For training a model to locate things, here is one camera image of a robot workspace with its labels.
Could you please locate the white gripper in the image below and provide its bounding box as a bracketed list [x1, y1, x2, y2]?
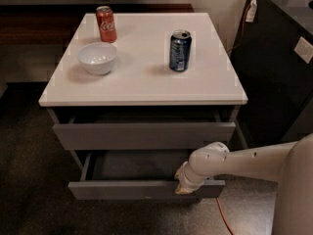
[174, 162, 208, 195]

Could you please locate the grey drawer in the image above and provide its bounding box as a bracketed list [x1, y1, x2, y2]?
[53, 120, 236, 150]
[68, 150, 225, 202]

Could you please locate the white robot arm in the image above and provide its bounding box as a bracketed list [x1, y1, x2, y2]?
[175, 134, 313, 235]

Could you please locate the grey top drawer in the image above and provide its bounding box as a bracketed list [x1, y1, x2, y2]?
[53, 120, 236, 150]

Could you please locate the white-top grey drawer cabinet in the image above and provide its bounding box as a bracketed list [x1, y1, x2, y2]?
[38, 12, 248, 204]

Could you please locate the blue soda can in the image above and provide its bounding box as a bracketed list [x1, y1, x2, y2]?
[169, 29, 192, 72]

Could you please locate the white bowl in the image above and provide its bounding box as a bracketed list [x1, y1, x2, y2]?
[77, 42, 117, 75]

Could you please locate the black cabinet at right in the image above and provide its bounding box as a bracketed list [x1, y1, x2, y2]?
[231, 0, 313, 146]

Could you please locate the red Coca-Cola can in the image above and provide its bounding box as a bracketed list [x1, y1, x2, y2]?
[96, 6, 117, 43]

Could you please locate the dark wooden bench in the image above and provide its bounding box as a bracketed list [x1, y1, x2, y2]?
[0, 3, 196, 46]

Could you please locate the white cable tag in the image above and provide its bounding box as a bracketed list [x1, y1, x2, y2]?
[246, 0, 257, 23]

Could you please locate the white wall outlet plate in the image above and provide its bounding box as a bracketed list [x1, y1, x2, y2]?
[294, 37, 313, 64]

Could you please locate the orange cable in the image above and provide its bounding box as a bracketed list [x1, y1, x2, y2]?
[214, 0, 313, 235]

